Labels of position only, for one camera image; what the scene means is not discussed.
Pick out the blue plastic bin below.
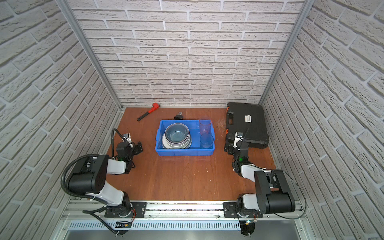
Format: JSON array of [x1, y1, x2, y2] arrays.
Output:
[[155, 120, 215, 157]]

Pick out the left robot arm base plate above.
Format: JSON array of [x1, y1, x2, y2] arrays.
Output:
[[105, 202, 147, 219]]

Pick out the right robot arm base plate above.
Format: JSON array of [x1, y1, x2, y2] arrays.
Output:
[[223, 202, 264, 219]]

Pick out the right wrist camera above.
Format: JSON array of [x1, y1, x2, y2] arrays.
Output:
[[233, 132, 244, 148]]

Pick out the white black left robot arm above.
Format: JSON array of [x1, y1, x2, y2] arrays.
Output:
[[61, 141, 143, 216]]

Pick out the small grey black device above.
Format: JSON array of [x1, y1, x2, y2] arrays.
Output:
[[174, 112, 184, 120]]

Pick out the black plastic tool case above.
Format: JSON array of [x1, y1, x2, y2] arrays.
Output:
[[224, 102, 269, 152]]

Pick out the red black hand tool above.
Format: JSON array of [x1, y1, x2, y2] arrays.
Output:
[[137, 103, 160, 122]]

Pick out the dark blue ceramic bowl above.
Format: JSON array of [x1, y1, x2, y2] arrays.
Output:
[[165, 123, 190, 144]]

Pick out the aluminium mounting rail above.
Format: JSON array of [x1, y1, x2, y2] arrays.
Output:
[[64, 200, 307, 223]]

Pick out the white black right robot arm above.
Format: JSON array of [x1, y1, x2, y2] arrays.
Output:
[[225, 140, 296, 214]]

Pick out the frosted tall plastic tumbler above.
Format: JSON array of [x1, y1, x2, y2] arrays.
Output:
[[200, 133, 214, 149]]

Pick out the clear glass cup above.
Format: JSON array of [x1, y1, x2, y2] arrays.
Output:
[[199, 118, 212, 135]]

